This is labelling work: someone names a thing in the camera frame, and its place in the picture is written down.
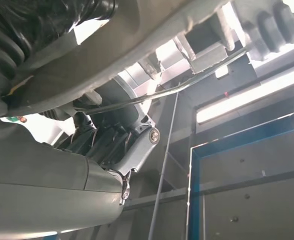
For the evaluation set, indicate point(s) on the thin grey rod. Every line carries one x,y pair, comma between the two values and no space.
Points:
162,172

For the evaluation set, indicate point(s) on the blue overhead frame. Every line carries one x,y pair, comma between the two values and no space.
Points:
194,198

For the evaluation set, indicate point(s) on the long ceiling light strip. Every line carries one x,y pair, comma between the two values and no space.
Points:
249,96

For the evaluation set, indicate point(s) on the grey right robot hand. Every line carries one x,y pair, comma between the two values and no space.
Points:
50,198

